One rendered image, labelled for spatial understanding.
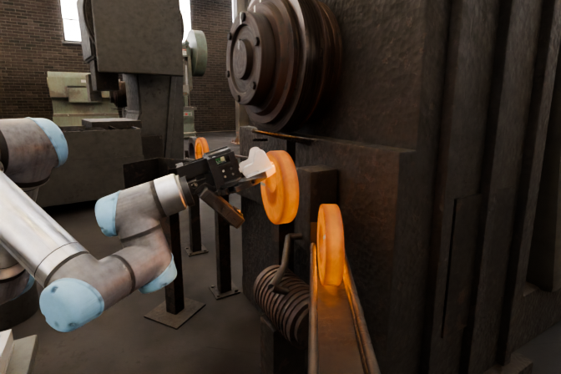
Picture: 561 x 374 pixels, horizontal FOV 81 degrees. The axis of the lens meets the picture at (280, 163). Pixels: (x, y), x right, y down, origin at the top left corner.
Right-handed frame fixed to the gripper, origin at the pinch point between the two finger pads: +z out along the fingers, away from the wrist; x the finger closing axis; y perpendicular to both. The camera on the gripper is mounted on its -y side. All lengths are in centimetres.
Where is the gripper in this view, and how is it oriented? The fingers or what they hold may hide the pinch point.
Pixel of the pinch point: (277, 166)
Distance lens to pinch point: 71.0
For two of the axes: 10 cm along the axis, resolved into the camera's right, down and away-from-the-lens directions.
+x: -3.3, -2.0, 9.2
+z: 9.1, -3.3, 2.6
